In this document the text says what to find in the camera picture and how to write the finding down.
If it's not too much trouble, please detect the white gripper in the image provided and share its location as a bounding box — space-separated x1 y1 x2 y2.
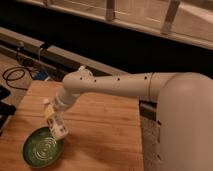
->
44 88 79 117

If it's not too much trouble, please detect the white plastic bottle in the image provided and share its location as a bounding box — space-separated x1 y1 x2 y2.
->
43 99 68 140

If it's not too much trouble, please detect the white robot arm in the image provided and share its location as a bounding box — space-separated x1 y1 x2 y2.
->
45 67 213 171

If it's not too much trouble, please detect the green ceramic bowl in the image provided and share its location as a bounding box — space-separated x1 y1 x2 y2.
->
22 127 64 168

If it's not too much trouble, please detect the black equipment at left edge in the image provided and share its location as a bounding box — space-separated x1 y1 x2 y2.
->
0 85 16 135

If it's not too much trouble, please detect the metal rail along floor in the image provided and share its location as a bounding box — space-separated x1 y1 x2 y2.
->
0 27 125 75

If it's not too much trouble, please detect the black coiled cable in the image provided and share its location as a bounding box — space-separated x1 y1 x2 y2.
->
2 58 36 91

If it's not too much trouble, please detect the wooden window frame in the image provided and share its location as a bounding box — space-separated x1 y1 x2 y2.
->
18 0 213 50

